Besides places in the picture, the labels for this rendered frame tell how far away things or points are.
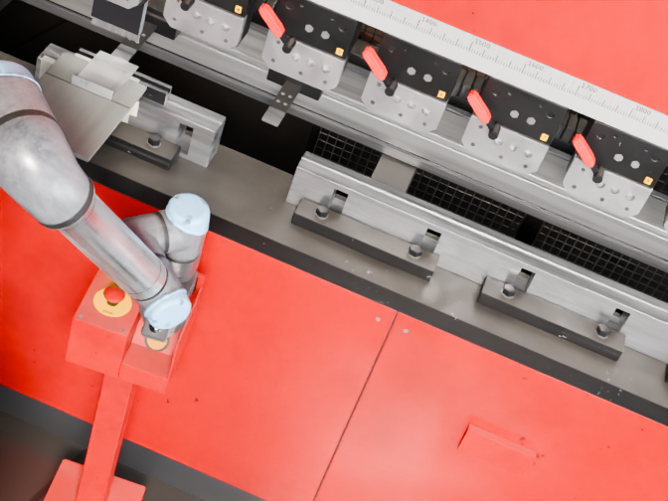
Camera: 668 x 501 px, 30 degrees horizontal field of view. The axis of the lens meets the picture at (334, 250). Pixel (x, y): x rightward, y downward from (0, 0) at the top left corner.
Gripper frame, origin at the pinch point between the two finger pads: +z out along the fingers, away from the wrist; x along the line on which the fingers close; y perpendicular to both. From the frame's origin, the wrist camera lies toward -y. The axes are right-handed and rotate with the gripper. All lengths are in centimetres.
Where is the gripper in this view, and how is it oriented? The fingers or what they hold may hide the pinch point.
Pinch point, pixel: (157, 337)
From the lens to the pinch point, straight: 239.3
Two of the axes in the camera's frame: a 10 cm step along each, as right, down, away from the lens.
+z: -2.4, 6.4, 7.3
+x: -9.4, -3.3, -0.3
